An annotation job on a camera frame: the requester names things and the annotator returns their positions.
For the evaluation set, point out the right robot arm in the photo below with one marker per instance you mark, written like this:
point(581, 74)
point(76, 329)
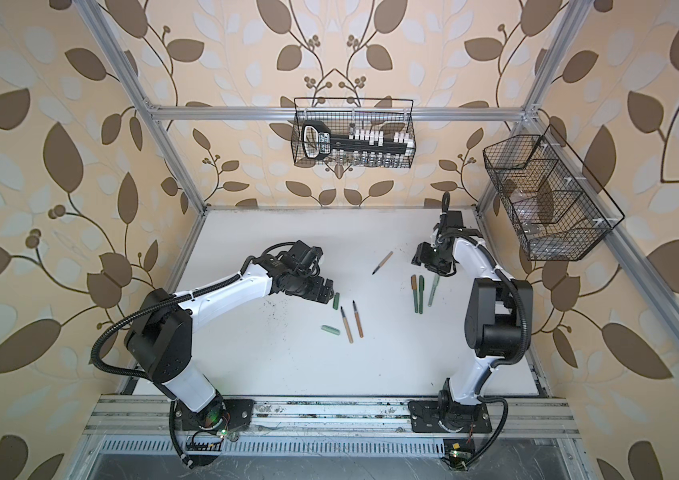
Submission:
point(497, 324)

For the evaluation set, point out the side wire basket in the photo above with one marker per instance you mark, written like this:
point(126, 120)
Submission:
point(558, 208)

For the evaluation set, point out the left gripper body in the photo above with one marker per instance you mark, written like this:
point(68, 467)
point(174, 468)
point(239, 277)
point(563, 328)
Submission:
point(313, 288)

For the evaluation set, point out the back wire basket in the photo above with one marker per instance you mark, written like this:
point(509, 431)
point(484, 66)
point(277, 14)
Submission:
point(354, 108)

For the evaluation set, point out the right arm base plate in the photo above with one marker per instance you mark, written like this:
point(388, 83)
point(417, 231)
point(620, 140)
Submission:
point(432, 416)

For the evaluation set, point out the light green cap lower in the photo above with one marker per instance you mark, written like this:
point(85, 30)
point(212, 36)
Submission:
point(330, 330)

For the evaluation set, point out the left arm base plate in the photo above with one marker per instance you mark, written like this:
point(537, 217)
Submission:
point(231, 415)

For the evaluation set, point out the dark green pen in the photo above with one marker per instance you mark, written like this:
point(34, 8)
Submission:
point(421, 293)
point(433, 291)

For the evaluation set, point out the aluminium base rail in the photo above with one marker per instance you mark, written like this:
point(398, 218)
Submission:
point(398, 417)

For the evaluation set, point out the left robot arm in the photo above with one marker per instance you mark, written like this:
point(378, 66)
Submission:
point(160, 334)

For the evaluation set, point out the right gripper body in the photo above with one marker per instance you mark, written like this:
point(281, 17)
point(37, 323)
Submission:
point(431, 258)

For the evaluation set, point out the black socket tool set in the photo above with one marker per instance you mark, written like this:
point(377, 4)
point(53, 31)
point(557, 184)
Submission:
point(355, 142)

